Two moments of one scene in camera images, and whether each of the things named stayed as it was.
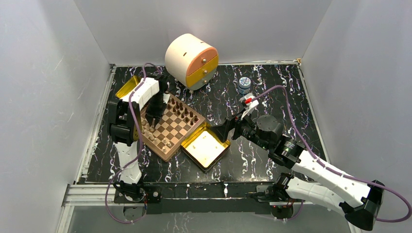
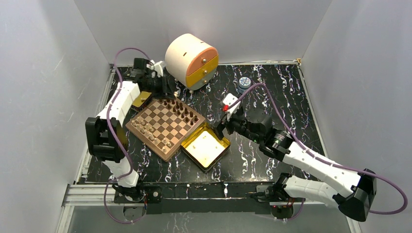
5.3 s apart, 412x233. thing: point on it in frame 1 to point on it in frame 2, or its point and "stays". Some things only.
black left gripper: x=156 y=115 to x=163 y=89
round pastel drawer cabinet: x=191 y=62 stays
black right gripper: x=231 y=122 stays
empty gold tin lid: x=204 y=146 stays
